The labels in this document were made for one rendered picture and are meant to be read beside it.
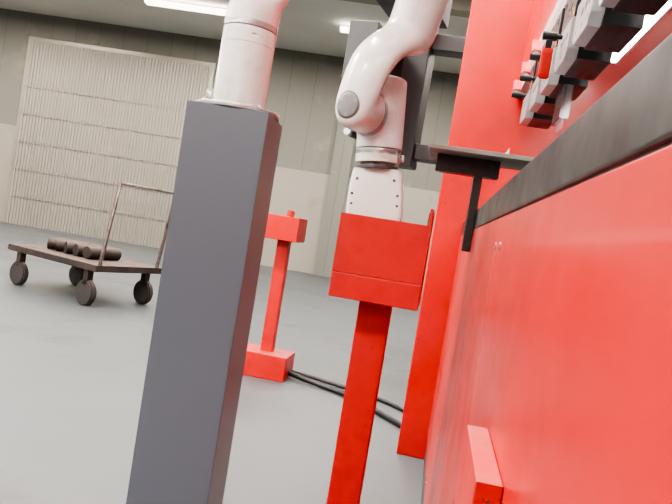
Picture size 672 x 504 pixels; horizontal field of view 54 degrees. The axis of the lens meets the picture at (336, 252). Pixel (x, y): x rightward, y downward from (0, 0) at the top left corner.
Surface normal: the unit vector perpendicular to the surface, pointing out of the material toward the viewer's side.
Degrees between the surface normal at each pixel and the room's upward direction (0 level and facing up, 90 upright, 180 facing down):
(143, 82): 90
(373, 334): 90
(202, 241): 90
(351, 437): 90
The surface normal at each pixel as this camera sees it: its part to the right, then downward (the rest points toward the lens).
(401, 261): -0.15, 0.01
